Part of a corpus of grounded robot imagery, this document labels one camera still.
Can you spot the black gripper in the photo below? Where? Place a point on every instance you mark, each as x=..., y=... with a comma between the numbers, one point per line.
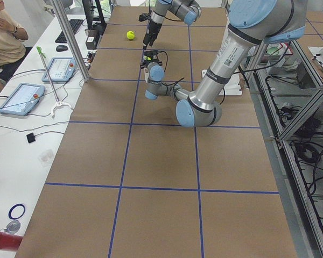
x=152, y=28
x=147, y=57

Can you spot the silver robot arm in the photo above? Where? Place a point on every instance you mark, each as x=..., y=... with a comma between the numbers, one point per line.
x=187, y=11
x=249, y=24

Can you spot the yellow tennis ball on table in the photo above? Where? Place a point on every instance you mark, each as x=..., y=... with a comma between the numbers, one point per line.
x=130, y=35

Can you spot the black computer monitor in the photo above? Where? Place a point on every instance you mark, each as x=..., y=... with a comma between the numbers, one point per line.
x=94, y=16

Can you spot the small black box device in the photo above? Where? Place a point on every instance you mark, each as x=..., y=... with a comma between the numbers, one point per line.
x=93, y=39

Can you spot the far teach pendant tablet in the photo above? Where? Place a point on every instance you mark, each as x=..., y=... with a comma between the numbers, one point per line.
x=61, y=69

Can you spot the teach pendant tablet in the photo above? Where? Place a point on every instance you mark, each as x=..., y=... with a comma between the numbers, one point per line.
x=61, y=69
x=24, y=98

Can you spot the black computer mouse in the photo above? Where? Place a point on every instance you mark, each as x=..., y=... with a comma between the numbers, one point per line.
x=61, y=48

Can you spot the metal grabber stick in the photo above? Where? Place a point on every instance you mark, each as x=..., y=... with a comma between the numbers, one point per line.
x=58, y=102

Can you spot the near teach pendant tablet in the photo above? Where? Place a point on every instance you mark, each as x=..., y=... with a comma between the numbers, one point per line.
x=24, y=98

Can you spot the small black puck device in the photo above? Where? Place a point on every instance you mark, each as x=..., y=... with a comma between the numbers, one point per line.
x=30, y=138

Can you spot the seated person beige shirt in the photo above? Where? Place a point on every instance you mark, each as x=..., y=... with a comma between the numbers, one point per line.
x=12, y=50

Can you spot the round metal lid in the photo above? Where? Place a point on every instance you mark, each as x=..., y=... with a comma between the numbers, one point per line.
x=13, y=227

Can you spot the red cylinder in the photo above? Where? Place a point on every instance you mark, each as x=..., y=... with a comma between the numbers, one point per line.
x=9, y=242

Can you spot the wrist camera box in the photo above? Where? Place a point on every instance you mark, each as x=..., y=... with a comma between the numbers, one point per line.
x=151, y=53

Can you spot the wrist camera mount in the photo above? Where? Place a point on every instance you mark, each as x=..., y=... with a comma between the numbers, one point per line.
x=144, y=16

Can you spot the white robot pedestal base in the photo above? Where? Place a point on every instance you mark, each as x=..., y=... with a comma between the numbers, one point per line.
x=232, y=88

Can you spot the aluminium frame post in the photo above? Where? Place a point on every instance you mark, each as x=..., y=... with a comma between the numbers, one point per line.
x=68, y=32

